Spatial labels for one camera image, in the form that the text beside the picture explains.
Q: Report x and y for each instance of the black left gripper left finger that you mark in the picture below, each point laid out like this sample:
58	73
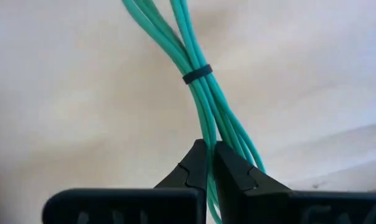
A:
129	205

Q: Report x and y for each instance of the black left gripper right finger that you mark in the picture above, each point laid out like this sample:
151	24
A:
269	205

